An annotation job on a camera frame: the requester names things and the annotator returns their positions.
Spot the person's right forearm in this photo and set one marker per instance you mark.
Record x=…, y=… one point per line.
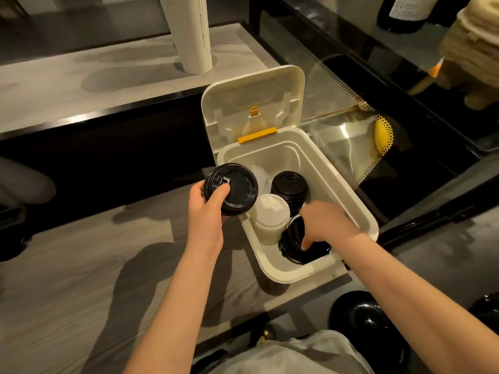
x=421, y=296

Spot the dark wine bottle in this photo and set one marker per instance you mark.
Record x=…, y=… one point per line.
x=409, y=11

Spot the grey wooden table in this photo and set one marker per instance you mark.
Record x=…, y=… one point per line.
x=78, y=268

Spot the stack of white lids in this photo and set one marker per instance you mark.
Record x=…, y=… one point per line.
x=269, y=216

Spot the black star slipper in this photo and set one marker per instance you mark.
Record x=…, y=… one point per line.
x=264, y=334
x=206, y=362

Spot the yellow fruit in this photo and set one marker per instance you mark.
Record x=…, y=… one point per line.
x=381, y=134

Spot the grey bar counter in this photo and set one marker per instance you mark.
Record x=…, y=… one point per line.
x=117, y=77

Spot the person's right hand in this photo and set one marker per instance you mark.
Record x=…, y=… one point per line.
x=331, y=223

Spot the black round base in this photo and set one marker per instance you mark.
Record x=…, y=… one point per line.
x=362, y=319
x=485, y=311

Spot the pile of cup lids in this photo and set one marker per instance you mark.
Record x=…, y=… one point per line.
x=15, y=245

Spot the tall white paper cup stack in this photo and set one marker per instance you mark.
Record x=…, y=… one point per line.
x=191, y=35

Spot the person's left hand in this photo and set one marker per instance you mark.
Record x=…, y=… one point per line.
x=204, y=222

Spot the person's left forearm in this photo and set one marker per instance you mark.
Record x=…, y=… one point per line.
x=171, y=319

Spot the person's white shirt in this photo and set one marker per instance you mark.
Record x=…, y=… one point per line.
x=292, y=354

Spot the white plastic storage bin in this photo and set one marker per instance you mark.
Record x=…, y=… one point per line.
x=249, y=89

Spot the tall stack of black lids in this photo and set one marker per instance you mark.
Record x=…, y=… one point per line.
x=290, y=188

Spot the black cup lid with plug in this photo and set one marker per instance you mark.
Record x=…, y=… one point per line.
x=290, y=243

